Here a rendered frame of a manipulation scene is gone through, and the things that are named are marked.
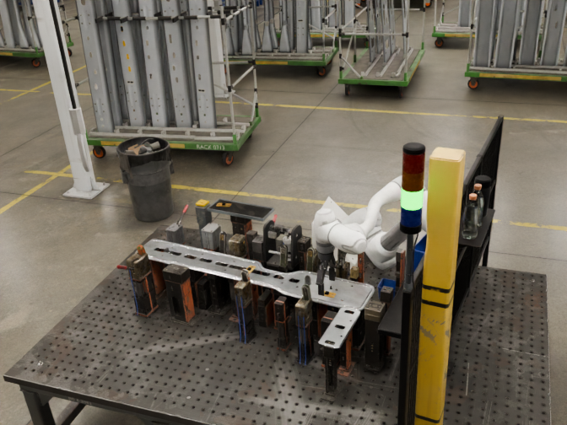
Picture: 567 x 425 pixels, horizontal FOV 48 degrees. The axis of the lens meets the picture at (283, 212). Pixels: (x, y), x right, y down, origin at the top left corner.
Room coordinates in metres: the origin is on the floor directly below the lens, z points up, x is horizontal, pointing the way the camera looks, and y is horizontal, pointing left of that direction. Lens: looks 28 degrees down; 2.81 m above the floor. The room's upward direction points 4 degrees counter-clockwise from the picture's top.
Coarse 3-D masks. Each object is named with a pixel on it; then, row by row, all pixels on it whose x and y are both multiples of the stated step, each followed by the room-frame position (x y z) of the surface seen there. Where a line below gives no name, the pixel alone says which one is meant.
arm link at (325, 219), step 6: (324, 210) 2.55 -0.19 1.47; (330, 210) 2.55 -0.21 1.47; (318, 216) 2.53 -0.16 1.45; (324, 216) 2.52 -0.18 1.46; (330, 216) 2.52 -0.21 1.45; (318, 222) 2.52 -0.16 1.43; (324, 222) 2.51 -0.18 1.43; (330, 222) 2.51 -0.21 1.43; (336, 222) 2.52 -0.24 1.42; (318, 228) 2.51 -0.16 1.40; (324, 228) 2.49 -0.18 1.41; (330, 228) 2.48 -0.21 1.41; (318, 234) 2.51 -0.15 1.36; (324, 234) 2.48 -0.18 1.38; (318, 240) 2.53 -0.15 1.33; (324, 240) 2.49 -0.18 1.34
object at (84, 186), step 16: (32, 0) 6.11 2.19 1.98; (48, 0) 6.09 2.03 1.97; (48, 16) 6.06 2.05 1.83; (48, 32) 6.07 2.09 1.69; (48, 48) 6.09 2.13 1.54; (64, 48) 6.16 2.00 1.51; (48, 64) 6.10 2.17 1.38; (64, 80) 6.06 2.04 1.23; (64, 96) 6.06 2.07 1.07; (64, 112) 6.08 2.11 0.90; (64, 128) 6.10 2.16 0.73; (80, 160) 6.06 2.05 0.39; (80, 176) 6.07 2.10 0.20; (80, 192) 6.07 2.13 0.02; (96, 192) 6.04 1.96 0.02
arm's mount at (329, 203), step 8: (328, 200) 3.56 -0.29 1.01; (328, 208) 3.48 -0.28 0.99; (336, 208) 3.53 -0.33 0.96; (336, 216) 3.46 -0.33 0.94; (344, 216) 3.52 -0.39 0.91; (312, 224) 3.25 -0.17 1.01; (312, 232) 3.26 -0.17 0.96; (312, 240) 3.26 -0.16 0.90; (336, 248) 3.20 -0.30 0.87; (336, 256) 3.20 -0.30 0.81; (352, 256) 3.22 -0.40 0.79; (352, 264) 3.17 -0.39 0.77
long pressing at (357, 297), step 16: (160, 240) 3.19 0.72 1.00; (160, 256) 3.01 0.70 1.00; (176, 256) 3.00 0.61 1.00; (208, 256) 2.98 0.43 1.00; (224, 256) 2.97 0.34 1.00; (208, 272) 2.83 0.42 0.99; (224, 272) 2.81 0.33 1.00; (272, 272) 2.78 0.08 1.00; (304, 272) 2.76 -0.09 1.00; (288, 288) 2.62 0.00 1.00; (336, 288) 2.60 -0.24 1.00; (352, 288) 2.59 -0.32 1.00; (368, 288) 2.58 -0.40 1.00; (336, 304) 2.47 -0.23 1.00; (352, 304) 2.46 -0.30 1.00
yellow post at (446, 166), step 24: (432, 168) 1.85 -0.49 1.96; (456, 168) 1.82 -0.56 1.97; (432, 192) 1.85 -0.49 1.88; (456, 192) 1.82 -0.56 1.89; (432, 216) 1.85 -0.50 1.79; (456, 216) 1.84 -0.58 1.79; (432, 240) 1.85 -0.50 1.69; (456, 240) 1.87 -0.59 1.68; (432, 264) 1.85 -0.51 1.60; (432, 288) 1.84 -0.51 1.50; (432, 312) 1.84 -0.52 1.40; (432, 336) 1.84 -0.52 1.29; (432, 360) 1.83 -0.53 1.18; (432, 384) 1.83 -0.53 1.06; (432, 408) 1.83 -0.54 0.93
